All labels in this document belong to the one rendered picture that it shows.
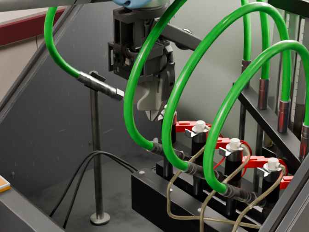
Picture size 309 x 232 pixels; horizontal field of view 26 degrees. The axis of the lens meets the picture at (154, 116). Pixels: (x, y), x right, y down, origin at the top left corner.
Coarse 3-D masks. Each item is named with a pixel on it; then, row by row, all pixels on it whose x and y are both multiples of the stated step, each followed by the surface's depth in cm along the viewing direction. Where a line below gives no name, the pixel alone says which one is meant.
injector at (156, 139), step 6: (162, 114) 119; (174, 114) 118; (162, 120) 119; (174, 120) 119; (174, 126) 119; (174, 132) 120; (156, 138) 119; (174, 138) 121; (174, 144) 121; (168, 162) 123; (168, 168) 124; (168, 174) 124; (168, 180) 125
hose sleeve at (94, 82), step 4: (80, 72) 119; (80, 76) 119; (84, 76) 119; (88, 76) 120; (80, 80) 119; (84, 80) 119; (88, 80) 120; (92, 80) 120; (96, 80) 121; (88, 84) 120; (92, 84) 120; (96, 84) 121; (100, 84) 121; (104, 84) 122; (96, 88) 121; (100, 88) 121; (104, 88) 121; (108, 88) 122; (112, 88) 122; (104, 92) 122; (108, 92) 122; (112, 92) 122; (112, 96) 123
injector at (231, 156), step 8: (240, 152) 108; (232, 160) 108; (240, 160) 109; (232, 168) 109; (224, 176) 109; (240, 176) 110; (232, 184) 110; (232, 200) 112; (232, 208) 113; (232, 216) 114
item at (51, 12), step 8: (240, 0) 123; (48, 8) 112; (56, 8) 112; (48, 16) 113; (248, 16) 124; (48, 24) 113; (248, 24) 124; (48, 32) 114; (248, 32) 125; (48, 40) 114; (248, 40) 126; (48, 48) 115; (248, 48) 127; (56, 56) 116; (248, 56) 127; (64, 64) 117; (248, 64) 128; (72, 72) 118
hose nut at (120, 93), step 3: (117, 90) 123; (120, 90) 124; (117, 93) 123; (120, 93) 123; (123, 93) 124; (114, 96) 123; (117, 96) 123; (120, 96) 123; (123, 96) 123; (114, 99) 124; (117, 99) 123; (120, 99) 123
